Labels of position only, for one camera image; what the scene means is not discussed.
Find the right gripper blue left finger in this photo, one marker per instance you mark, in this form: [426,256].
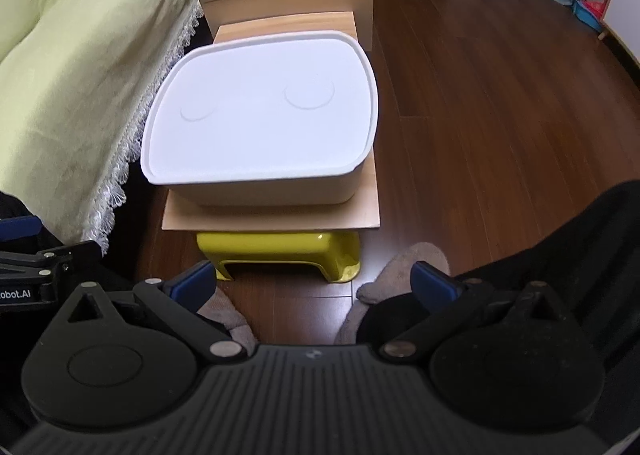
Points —
[175,305]

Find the white lace sheet trim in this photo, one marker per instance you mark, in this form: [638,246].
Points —
[110,193]

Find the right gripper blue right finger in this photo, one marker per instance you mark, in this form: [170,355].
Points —
[450,306]

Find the framed white picture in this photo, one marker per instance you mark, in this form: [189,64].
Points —
[621,21]

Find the left grey slipper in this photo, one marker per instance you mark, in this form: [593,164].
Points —
[221,310]

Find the yellow plastic stool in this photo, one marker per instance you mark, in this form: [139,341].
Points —
[335,254]

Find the yellow-green bed sheet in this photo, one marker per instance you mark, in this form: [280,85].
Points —
[70,71]

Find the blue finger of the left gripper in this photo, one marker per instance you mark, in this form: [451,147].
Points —
[19,227]

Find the white plastic bin lid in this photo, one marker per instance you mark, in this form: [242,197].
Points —
[281,107]

